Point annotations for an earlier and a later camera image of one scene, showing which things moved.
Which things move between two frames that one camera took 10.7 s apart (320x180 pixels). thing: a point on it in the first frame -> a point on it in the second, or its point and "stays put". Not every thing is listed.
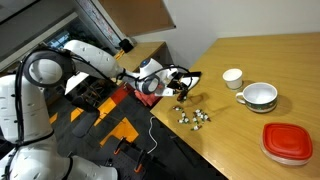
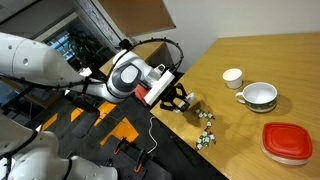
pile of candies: x=199 y=116 -> x=206 y=136
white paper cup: x=233 y=78 stays put
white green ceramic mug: x=258 y=96 stays put
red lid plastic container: x=286 y=143 stays put
